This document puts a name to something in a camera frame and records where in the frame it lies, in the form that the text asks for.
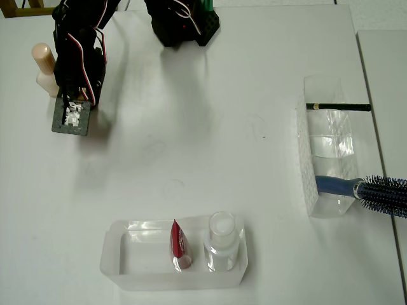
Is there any black wrist camera board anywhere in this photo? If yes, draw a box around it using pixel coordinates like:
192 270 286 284
51 97 92 136

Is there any clear bottle white cap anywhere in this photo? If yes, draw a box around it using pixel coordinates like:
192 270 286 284
203 212 240 273

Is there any black eyeliner pencil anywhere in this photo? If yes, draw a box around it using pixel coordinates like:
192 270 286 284
305 102 372 112

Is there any blue round hairbrush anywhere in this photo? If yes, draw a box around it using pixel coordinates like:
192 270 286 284
315 174 407 219

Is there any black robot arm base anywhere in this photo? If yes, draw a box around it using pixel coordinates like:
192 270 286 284
144 0 221 48

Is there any pink bottle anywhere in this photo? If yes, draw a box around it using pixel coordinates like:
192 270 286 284
31 43 61 98

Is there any wooden chair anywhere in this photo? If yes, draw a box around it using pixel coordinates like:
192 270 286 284
0 0 64 18

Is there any clear acrylic organizer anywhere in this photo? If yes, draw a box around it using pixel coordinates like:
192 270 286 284
294 74 359 219

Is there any red cream tube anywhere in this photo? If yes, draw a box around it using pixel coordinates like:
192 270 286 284
167 217 193 271

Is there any translucent white plastic bin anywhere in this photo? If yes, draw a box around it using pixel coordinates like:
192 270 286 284
99 214 249 292

